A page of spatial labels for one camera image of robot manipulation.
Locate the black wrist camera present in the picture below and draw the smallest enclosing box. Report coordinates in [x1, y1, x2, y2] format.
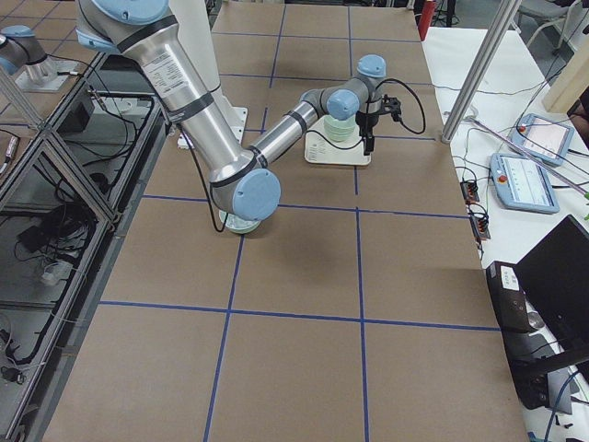
[380, 94, 403, 122]

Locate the wooden board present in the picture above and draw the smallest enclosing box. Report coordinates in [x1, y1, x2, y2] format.
[542, 18, 588, 113]

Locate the black monitor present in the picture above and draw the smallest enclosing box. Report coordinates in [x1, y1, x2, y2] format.
[515, 215, 588, 350]

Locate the green bowl on tray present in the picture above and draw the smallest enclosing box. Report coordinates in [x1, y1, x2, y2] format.
[327, 134, 352, 143]

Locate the red fire extinguisher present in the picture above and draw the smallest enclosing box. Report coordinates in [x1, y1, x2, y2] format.
[418, 0, 436, 41]

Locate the green bowl with ice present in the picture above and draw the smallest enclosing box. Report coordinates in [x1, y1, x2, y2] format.
[218, 210, 260, 235]

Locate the cream bear serving tray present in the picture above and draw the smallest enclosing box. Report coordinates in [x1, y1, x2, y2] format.
[305, 115, 372, 166]

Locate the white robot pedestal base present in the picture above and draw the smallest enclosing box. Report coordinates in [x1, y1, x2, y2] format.
[169, 0, 248, 153]

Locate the black camera cable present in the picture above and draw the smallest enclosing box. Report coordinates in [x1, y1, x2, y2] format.
[306, 78, 426, 151]

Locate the orange terminal block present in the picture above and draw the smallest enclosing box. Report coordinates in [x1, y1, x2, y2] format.
[460, 180, 479, 204]

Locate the blue teach pendant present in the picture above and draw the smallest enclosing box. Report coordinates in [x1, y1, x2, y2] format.
[490, 153, 560, 215]
[509, 113, 573, 166]

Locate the aluminium frame post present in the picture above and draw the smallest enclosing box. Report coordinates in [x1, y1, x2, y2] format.
[441, 0, 522, 144]

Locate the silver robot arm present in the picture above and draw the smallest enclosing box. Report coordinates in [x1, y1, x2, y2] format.
[76, 0, 386, 222]

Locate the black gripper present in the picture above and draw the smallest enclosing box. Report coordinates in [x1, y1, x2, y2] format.
[356, 103, 381, 156]

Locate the blue teach pendant far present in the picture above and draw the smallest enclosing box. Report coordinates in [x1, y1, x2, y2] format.
[509, 113, 573, 166]

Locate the blue teach pendant near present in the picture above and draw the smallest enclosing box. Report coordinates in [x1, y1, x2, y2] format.
[490, 153, 560, 215]

